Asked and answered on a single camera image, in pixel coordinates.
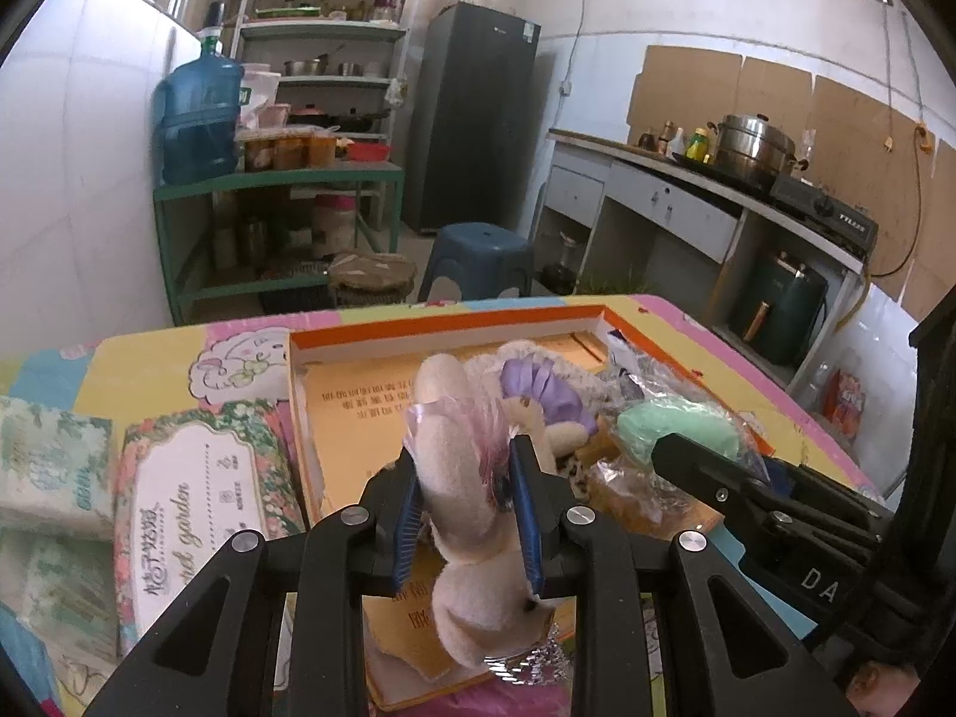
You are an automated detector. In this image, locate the cardboard wall covering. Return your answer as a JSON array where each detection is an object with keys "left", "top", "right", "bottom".
[{"left": 626, "top": 45, "right": 956, "bottom": 315}]

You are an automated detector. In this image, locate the orange cardboard box tray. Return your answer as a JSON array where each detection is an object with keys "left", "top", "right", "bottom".
[{"left": 287, "top": 297, "right": 778, "bottom": 710}]

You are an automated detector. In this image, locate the blue plastic stool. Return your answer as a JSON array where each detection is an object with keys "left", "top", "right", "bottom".
[{"left": 416, "top": 222, "right": 535, "bottom": 304}]

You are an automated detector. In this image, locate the red snack packet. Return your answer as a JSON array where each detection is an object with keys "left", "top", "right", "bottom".
[{"left": 825, "top": 369, "right": 868, "bottom": 430}]

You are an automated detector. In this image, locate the small plush bear purple dress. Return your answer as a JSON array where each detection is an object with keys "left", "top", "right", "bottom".
[{"left": 489, "top": 354, "right": 599, "bottom": 479}]

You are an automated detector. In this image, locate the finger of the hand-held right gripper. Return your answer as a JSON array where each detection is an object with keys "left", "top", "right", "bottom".
[
  {"left": 765, "top": 457, "right": 893, "bottom": 531},
  {"left": 651, "top": 431, "right": 796, "bottom": 539}
]

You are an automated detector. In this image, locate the dark grey refrigerator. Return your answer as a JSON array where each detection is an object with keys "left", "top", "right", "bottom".
[{"left": 403, "top": 1, "right": 540, "bottom": 234}]

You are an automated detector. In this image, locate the yellow wall cable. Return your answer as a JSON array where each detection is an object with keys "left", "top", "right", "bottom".
[{"left": 870, "top": 119, "right": 936, "bottom": 279}]

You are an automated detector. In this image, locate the green sponge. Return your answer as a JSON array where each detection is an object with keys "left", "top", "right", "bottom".
[{"left": 608, "top": 354, "right": 770, "bottom": 479}]

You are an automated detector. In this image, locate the leopard print scrunchie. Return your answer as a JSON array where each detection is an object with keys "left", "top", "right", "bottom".
[{"left": 556, "top": 455, "right": 599, "bottom": 498}]

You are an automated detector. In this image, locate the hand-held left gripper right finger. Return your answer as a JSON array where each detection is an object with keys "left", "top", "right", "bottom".
[{"left": 508, "top": 434, "right": 860, "bottom": 717}]

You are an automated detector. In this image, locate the green metal rack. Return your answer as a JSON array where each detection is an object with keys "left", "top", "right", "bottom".
[{"left": 153, "top": 164, "right": 406, "bottom": 326}]

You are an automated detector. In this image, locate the white kitchen counter cabinet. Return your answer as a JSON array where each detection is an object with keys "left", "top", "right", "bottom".
[{"left": 534, "top": 127, "right": 871, "bottom": 390}]

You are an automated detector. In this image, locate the black gas stove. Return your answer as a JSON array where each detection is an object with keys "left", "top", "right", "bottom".
[{"left": 769, "top": 173, "right": 878, "bottom": 255}]

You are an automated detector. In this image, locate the steel steamer pot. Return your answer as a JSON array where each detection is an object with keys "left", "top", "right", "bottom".
[{"left": 713, "top": 114, "right": 809, "bottom": 191}]

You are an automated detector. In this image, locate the round wooden chopping block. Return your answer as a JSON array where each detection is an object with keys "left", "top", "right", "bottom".
[{"left": 327, "top": 252, "right": 418, "bottom": 307}]

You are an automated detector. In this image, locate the green patterned tissue pack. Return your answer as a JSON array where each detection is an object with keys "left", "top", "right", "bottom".
[
  {"left": 0, "top": 530, "right": 124, "bottom": 688},
  {"left": 0, "top": 394, "right": 117, "bottom": 539}
]

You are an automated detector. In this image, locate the cream fuzzy plush toy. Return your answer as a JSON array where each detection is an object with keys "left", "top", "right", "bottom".
[{"left": 403, "top": 353, "right": 572, "bottom": 688}]

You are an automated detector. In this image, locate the dark glass jug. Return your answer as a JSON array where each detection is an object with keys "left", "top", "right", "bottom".
[{"left": 541, "top": 235, "right": 580, "bottom": 294}]

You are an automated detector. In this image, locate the cartoon sheep tablecloth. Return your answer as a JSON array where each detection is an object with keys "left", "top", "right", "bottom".
[{"left": 0, "top": 293, "right": 886, "bottom": 717}]

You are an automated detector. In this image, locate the dark green air fryer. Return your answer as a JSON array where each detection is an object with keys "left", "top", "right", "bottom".
[{"left": 728, "top": 248, "right": 830, "bottom": 367}]

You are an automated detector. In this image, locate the white jar with red lid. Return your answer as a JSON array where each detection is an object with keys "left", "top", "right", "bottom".
[{"left": 312, "top": 194, "right": 360, "bottom": 259}]

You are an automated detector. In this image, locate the grey shelf rack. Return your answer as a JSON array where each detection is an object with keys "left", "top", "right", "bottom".
[{"left": 231, "top": 0, "right": 423, "bottom": 166}]

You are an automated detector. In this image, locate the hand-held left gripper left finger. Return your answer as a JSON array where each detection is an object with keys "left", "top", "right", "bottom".
[{"left": 82, "top": 448, "right": 423, "bottom": 717}]

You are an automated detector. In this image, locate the blue water jug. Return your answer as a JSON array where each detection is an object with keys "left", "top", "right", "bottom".
[{"left": 153, "top": 56, "right": 246, "bottom": 186}]

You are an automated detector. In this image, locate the brown item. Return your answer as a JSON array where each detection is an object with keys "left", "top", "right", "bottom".
[{"left": 578, "top": 455, "right": 718, "bottom": 539}]

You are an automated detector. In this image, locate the floral tissue pack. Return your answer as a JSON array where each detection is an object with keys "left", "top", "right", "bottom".
[{"left": 112, "top": 399, "right": 307, "bottom": 658}]

